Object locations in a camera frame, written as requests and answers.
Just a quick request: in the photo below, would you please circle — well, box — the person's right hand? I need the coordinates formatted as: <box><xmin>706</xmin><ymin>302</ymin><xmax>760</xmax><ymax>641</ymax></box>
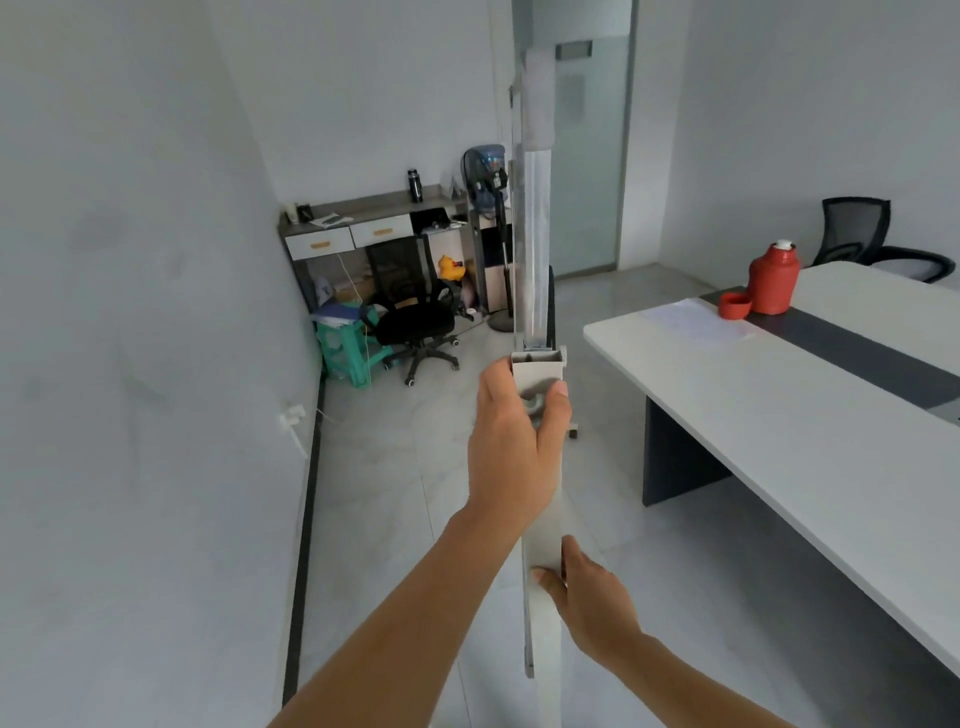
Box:
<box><xmin>531</xmin><ymin>534</ymin><xmax>647</xmax><ymax>671</ymax></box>

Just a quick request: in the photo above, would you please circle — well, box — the person's left hand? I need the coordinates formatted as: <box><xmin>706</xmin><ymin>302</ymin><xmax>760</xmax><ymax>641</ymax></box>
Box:
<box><xmin>466</xmin><ymin>357</ymin><xmax>573</xmax><ymax>531</ymax></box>

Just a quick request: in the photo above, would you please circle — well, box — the grey metal stand post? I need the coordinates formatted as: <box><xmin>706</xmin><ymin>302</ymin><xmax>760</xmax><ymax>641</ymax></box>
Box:
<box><xmin>510</xmin><ymin>43</ymin><xmax>571</xmax><ymax>728</ymax></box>

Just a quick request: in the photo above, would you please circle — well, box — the person's left forearm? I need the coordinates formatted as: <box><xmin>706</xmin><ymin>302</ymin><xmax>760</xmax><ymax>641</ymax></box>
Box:
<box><xmin>268</xmin><ymin>502</ymin><xmax>528</xmax><ymax>728</ymax></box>

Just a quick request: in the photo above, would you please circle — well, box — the person's right forearm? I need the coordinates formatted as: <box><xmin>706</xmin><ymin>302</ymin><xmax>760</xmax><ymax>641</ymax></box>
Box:
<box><xmin>602</xmin><ymin>632</ymin><xmax>798</xmax><ymax>728</ymax></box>

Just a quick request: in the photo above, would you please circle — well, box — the black swivel office chair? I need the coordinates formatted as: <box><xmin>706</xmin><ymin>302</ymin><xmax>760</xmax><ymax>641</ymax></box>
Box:
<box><xmin>358</xmin><ymin>234</ymin><xmax>464</xmax><ymax>388</ymax></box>

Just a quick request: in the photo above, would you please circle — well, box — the green plastic stool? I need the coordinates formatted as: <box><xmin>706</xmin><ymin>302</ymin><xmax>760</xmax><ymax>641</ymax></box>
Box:
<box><xmin>313</xmin><ymin>302</ymin><xmax>396</xmax><ymax>390</ymax></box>

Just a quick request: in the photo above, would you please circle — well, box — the black standing fan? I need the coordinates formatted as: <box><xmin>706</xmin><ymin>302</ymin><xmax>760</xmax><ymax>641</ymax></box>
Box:
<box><xmin>460</xmin><ymin>144</ymin><xmax>520</xmax><ymax>334</ymax></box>

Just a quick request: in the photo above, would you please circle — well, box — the white and grey conference table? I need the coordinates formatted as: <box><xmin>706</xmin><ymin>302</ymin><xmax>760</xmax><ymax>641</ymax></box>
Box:
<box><xmin>582</xmin><ymin>260</ymin><xmax>960</xmax><ymax>678</ymax></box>

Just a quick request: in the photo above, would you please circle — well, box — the red thermos jug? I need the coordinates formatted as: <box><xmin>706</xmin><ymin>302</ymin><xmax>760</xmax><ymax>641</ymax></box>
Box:
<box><xmin>747</xmin><ymin>239</ymin><xmax>803</xmax><ymax>317</ymax></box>

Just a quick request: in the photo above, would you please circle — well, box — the frosted glass door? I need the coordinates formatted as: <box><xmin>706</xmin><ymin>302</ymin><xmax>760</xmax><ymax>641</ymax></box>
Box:
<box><xmin>549</xmin><ymin>34</ymin><xmax>633</xmax><ymax>279</ymax></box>

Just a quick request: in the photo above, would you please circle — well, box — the grey desk with white drawers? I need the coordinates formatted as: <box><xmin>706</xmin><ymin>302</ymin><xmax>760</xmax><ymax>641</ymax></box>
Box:
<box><xmin>278</xmin><ymin>186</ymin><xmax>519</xmax><ymax>316</ymax></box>

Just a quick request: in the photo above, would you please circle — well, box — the black mesh office chair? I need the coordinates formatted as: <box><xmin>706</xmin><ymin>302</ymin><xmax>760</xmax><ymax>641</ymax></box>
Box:
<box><xmin>812</xmin><ymin>195</ymin><xmax>958</xmax><ymax>285</ymax></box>

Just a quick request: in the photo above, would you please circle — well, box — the white wall plug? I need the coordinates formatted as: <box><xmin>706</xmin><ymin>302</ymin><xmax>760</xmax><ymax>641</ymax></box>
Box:
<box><xmin>278</xmin><ymin>404</ymin><xmax>311</xmax><ymax>460</ymax></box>

